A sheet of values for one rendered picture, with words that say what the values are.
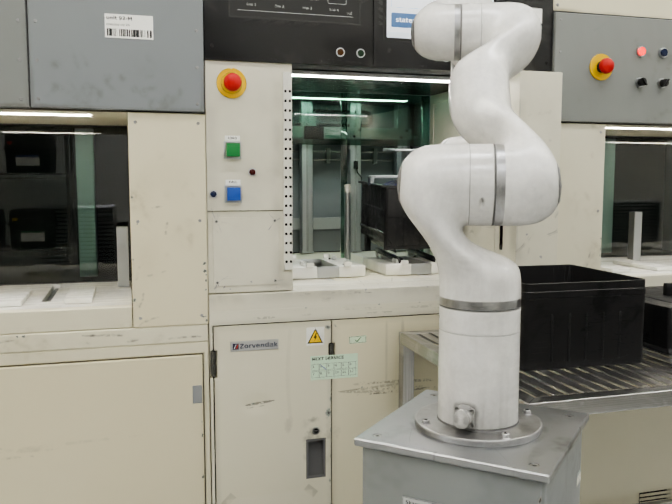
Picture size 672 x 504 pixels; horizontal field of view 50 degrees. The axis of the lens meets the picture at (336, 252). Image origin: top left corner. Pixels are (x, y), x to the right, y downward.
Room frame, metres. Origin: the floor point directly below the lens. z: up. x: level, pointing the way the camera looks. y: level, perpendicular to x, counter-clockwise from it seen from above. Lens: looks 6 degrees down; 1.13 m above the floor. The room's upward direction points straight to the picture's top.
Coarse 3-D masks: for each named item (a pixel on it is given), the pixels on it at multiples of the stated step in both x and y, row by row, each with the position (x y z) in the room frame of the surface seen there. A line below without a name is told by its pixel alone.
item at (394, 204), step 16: (368, 176) 2.06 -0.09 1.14; (384, 176) 2.06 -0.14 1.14; (368, 192) 2.11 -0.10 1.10; (384, 192) 1.98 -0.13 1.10; (368, 208) 2.11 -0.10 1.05; (384, 208) 1.98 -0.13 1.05; (400, 208) 1.99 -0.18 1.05; (368, 224) 2.10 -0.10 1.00; (384, 224) 1.98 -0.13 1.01; (400, 224) 1.99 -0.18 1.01; (368, 240) 2.17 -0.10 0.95; (384, 240) 1.98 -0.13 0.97; (400, 240) 1.99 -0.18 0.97; (416, 240) 2.01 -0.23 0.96; (432, 256) 2.04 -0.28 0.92
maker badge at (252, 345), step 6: (234, 342) 1.65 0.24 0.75; (240, 342) 1.65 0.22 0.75; (246, 342) 1.66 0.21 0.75; (252, 342) 1.66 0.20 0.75; (258, 342) 1.66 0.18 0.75; (264, 342) 1.67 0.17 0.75; (270, 342) 1.67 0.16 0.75; (276, 342) 1.68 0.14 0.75; (234, 348) 1.65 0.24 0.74; (240, 348) 1.65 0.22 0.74; (246, 348) 1.66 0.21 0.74; (252, 348) 1.66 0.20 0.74; (258, 348) 1.66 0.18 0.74; (264, 348) 1.67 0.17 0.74; (270, 348) 1.67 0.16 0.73; (276, 348) 1.68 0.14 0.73
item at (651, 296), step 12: (648, 288) 1.79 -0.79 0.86; (660, 288) 1.79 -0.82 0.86; (648, 300) 1.61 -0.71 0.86; (660, 300) 1.61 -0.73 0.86; (648, 312) 1.57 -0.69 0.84; (660, 312) 1.54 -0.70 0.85; (648, 324) 1.57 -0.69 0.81; (660, 324) 1.53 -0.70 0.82; (648, 336) 1.57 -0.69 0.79; (660, 336) 1.53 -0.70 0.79; (660, 348) 1.53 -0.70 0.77
